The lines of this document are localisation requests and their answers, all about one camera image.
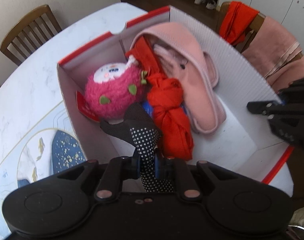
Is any black dotted sock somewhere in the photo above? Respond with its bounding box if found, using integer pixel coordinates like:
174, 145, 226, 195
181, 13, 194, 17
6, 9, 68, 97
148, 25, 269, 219
100, 103, 173, 193

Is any blue tissue pack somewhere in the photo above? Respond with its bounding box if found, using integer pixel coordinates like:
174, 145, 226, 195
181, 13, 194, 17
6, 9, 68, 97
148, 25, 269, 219
141, 100, 153, 118

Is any red knotted cloth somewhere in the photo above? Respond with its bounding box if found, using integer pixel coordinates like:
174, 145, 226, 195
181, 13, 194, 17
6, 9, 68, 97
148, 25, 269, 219
126, 36, 194, 161

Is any red white shoe box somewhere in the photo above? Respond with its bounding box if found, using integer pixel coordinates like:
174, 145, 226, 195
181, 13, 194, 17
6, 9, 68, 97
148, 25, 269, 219
57, 6, 294, 195

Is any pink plush round toy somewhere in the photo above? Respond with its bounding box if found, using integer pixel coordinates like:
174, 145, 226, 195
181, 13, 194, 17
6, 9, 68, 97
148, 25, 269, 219
76, 55, 148, 121

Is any pink fleece garment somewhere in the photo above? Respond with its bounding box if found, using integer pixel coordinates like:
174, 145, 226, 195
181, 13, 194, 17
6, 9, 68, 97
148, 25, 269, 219
133, 22, 226, 134

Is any pink towel on chair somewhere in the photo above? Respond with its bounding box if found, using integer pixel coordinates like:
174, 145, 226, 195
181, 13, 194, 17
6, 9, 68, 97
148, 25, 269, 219
242, 16, 304, 92

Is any wooden chair near right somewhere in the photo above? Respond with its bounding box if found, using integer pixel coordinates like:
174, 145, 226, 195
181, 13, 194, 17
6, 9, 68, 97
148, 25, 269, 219
219, 1, 303, 68

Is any red cloth on chair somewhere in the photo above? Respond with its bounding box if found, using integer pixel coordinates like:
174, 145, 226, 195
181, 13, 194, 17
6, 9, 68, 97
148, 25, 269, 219
219, 1, 259, 46

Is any brown wooden chair far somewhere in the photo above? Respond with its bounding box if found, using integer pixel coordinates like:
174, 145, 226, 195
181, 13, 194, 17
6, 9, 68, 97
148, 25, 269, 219
0, 4, 63, 66

